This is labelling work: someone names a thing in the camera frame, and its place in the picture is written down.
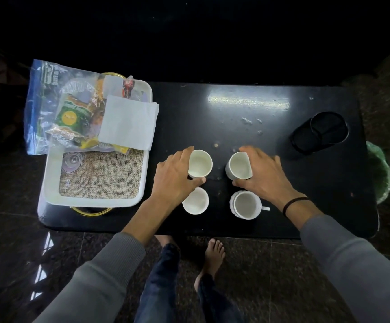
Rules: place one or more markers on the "person's right foot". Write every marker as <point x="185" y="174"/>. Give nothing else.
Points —
<point x="211" y="259"/>

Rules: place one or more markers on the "white rectangular tray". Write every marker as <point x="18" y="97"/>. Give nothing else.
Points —
<point x="52" y="184"/>

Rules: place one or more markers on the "white paper napkin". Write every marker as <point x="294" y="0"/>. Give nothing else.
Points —
<point x="127" y="122"/>

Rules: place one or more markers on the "person's left leg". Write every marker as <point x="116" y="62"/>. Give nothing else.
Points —
<point x="159" y="289"/>

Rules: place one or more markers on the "green snack packet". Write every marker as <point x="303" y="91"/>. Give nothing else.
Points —
<point x="71" y="115"/>

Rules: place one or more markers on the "plain white cup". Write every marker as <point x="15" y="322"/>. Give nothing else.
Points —
<point x="238" y="166"/>
<point x="201" y="164"/>

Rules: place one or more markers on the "black wristband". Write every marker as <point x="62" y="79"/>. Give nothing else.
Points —
<point x="295" y="202"/>

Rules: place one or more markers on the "clear blue zip bag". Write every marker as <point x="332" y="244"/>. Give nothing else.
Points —
<point x="42" y="97"/>

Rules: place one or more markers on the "small clear glass lid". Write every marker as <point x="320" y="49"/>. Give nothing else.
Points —
<point x="71" y="162"/>

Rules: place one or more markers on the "burlap tray mat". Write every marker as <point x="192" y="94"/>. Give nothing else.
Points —
<point x="107" y="178"/>

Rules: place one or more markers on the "person's right thumb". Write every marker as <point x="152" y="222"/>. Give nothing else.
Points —
<point x="241" y="183"/>

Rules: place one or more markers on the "red label sachet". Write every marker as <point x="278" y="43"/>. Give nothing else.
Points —
<point x="128" y="88"/>

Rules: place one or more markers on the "person's right forearm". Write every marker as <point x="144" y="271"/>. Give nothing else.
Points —
<point x="349" y="262"/>

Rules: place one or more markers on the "person's left thumb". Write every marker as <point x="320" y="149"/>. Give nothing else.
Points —
<point x="195" y="182"/>

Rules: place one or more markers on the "person's foot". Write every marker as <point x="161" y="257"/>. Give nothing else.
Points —
<point x="211" y="259"/>
<point x="163" y="240"/>

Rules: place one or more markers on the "person's right leg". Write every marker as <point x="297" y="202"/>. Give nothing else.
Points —
<point x="216" y="301"/>

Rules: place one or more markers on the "yellow snack packet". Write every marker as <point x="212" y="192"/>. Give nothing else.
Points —
<point x="92" y="143"/>

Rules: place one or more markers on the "person's left hand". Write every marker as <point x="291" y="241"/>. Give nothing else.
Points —
<point x="169" y="179"/>

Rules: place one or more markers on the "person's leg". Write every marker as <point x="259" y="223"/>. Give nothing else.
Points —
<point x="159" y="289"/>
<point x="216" y="301"/>

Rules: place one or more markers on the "black round container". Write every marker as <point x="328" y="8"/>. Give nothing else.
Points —
<point x="326" y="131"/>

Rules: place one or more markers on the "person's left forearm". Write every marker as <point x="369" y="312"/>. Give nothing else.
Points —
<point x="114" y="265"/>

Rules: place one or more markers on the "person's left foot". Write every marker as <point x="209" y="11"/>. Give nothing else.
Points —
<point x="163" y="240"/>

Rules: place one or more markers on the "person's right hand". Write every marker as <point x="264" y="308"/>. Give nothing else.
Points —
<point x="269" y="178"/>

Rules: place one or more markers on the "silver foil packet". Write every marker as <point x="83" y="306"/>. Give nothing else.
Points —
<point x="60" y="133"/>

